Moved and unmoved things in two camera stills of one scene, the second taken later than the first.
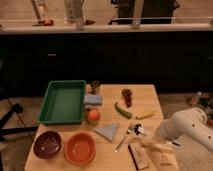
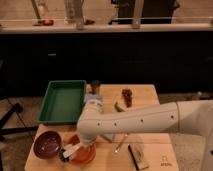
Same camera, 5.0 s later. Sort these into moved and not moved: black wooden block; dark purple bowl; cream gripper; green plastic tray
Moved: cream gripper
Not moved: green plastic tray; black wooden block; dark purple bowl
